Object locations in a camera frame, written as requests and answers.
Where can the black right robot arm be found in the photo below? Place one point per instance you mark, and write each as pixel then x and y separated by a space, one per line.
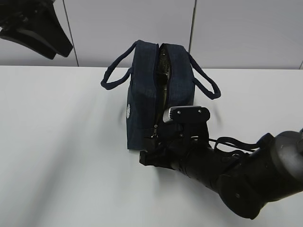
pixel 247 178

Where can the green cucumber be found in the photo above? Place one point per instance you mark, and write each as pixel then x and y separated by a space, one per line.
pixel 163 73

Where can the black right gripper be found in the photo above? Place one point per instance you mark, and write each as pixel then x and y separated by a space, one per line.
pixel 178 143

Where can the dark navy lunch bag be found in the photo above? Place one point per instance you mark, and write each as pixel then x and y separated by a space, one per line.
pixel 144 113

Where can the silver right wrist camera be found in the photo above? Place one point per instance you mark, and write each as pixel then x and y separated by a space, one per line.
pixel 186 114

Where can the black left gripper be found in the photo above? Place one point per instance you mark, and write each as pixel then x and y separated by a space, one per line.
pixel 34 25

